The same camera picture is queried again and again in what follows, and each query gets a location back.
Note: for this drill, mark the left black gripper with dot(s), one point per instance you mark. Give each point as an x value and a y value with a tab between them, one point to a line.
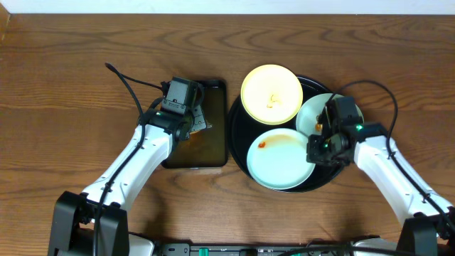
198	118

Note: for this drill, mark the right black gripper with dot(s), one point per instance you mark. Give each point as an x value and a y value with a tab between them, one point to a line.
316	153

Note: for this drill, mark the light blue plate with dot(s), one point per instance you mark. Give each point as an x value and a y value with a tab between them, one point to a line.
277	159
307	116

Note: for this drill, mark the light blue front plate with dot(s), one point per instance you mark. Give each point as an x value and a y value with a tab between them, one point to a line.
277	159

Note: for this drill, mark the yellow sponge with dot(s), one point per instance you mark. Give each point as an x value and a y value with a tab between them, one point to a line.
195	131

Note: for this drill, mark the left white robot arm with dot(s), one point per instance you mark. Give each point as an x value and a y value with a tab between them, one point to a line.
95	221

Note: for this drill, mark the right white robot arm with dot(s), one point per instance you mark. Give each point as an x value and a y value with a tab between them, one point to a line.
427	219

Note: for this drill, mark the black rectangular water tray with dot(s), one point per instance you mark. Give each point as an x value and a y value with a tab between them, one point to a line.
208	148

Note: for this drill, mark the round black serving tray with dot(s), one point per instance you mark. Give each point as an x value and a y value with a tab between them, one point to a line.
242	130

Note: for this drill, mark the yellow plate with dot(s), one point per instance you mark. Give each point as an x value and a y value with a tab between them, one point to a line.
271	94

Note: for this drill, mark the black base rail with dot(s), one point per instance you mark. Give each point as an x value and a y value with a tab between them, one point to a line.
186	249

